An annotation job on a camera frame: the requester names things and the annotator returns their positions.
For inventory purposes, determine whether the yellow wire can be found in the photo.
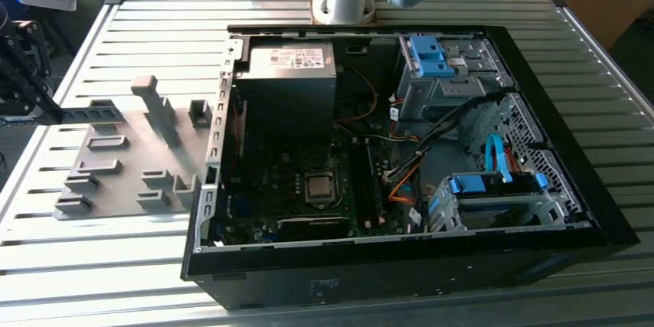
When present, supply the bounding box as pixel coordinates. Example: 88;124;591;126
334;66;380;124

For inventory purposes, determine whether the grey power supply unit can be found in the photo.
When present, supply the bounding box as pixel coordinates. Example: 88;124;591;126
234;41;339;140

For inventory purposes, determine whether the green motherboard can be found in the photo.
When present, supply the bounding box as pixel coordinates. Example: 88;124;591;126
222;133;410;247

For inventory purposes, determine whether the silver CPU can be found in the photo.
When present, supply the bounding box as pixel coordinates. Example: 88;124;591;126
304;175;334;198

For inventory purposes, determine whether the blue RAM stick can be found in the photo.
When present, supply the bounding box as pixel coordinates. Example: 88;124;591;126
0;106;124;127

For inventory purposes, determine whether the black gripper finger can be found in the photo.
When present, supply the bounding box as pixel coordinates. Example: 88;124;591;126
9;19;67;126

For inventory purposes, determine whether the light blue flat cable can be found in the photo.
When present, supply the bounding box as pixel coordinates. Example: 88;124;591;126
483;133;515;185

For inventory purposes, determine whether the blue disk carrier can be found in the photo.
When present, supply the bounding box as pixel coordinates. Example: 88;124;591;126
407;34;457;79
447;172;549;201

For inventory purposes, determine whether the black wire bundle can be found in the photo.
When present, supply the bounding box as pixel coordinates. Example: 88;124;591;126
412;95;495;162

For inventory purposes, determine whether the coloured wire bundle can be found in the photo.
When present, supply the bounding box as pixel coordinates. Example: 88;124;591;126
386;95;420;145

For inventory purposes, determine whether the grey metal drive cage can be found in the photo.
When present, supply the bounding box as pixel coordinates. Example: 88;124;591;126
426;172;591;233
395;34;517;123

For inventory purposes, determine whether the grey parts rack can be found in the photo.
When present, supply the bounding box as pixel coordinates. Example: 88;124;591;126
52;74;216;223

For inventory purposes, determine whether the black graphics card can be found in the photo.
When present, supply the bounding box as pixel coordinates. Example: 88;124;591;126
275;214;355;243

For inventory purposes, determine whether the orange wire bundle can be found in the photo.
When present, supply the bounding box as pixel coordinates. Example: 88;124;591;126
387;160;426;205

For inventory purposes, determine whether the CPU socket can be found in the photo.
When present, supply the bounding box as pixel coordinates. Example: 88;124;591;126
300;167;342;210

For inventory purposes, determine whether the black open PC case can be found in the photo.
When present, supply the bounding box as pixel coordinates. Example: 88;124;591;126
182;24;643;311

